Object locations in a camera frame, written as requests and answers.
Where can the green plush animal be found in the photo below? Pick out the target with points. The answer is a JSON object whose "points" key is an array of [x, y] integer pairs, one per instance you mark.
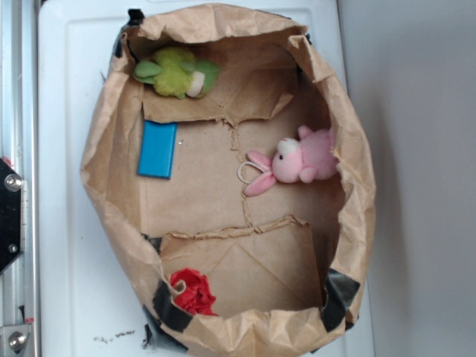
{"points": [[177, 72]]}

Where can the brown paper bag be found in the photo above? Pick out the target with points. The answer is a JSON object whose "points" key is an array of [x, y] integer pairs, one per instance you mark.
{"points": [[287, 267]]}

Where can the pink plush bunny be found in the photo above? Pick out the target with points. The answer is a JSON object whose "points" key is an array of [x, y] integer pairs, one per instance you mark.
{"points": [[306, 159]]}

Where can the blue rectangular block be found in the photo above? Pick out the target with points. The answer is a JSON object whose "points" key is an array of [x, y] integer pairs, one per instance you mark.
{"points": [[157, 149]]}

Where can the red crumpled paper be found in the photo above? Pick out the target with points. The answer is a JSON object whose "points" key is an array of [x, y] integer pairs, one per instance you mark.
{"points": [[196, 297]]}

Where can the white plastic tray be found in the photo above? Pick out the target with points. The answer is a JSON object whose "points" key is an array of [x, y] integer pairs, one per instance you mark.
{"points": [[88, 307]]}

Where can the black mounting bracket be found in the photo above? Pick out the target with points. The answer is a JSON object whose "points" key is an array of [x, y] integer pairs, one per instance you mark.
{"points": [[11, 215]]}

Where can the aluminium frame rail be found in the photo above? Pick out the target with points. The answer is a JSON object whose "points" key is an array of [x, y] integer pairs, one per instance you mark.
{"points": [[20, 297]]}

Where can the silver corner bracket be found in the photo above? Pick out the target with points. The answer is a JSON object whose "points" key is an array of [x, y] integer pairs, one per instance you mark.
{"points": [[16, 341]]}

